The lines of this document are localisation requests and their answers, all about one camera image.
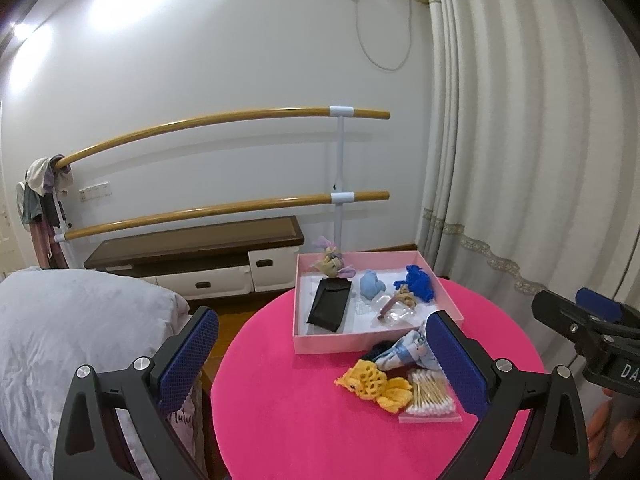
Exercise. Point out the upper wooden ballet bar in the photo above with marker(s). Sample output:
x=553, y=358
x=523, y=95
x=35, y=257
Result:
x=211, y=120

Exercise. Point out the light blue cloth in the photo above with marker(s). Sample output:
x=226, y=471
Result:
x=370, y=285

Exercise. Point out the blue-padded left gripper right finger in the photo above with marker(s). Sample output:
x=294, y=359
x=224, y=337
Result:
x=553, y=444

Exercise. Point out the royal blue fuzzy cloth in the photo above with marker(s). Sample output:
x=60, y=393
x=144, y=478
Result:
x=418, y=282

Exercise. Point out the wooden ballet bar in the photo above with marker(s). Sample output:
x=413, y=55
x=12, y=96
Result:
x=334, y=198
x=211, y=120

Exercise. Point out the white ballet bar stand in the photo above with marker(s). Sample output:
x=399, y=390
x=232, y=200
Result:
x=341, y=174

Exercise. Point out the black leather pouch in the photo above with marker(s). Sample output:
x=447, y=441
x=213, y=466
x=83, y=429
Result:
x=330, y=301

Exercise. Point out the person's hand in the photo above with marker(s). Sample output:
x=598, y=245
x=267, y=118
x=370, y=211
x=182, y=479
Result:
x=622, y=436

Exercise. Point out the blue white patterned cloth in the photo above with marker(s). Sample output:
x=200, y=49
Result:
x=411, y=349

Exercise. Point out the beige scrunchie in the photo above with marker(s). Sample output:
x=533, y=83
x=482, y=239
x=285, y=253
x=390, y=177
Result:
x=404, y=296

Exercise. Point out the clothes hanging on bar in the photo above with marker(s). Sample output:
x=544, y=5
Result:
x=39, y=205

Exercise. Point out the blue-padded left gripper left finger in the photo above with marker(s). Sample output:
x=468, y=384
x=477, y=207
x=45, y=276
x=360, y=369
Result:
x=90, y=442

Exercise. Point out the cotton swab bag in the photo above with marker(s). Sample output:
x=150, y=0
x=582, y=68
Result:
x=433, y=400

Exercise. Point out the lower wooden ballet bar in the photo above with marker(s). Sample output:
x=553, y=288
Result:
x=334, y=198

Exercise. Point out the cream curtain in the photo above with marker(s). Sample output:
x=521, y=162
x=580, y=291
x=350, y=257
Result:
x=532, y=173

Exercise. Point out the grey white duvet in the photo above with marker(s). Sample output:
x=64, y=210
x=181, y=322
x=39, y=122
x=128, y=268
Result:
x=54, y=321

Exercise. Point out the yellow crocheted cloth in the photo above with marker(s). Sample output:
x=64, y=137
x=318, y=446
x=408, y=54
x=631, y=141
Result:
x=368, y=383

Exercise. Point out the clear plastic bag maroon band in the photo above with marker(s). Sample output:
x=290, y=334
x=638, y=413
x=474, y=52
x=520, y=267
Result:
x=391, y=312

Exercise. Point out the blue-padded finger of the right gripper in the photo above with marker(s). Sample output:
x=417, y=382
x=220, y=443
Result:
x=600, y=306

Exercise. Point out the beige purple sachet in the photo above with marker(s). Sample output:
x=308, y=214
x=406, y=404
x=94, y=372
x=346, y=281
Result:
x=331, y=262

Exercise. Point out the pink cardboard box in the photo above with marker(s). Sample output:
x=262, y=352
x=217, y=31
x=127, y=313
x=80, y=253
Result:
x=361, y=328

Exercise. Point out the dark top white cabinet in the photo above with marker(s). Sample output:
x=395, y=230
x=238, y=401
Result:
x=206, y=262

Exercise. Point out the round pink table mat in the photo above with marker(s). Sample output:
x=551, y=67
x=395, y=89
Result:
x=279, y=415

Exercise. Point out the white wall socket strip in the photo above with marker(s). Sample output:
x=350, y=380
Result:
x=93, y=192

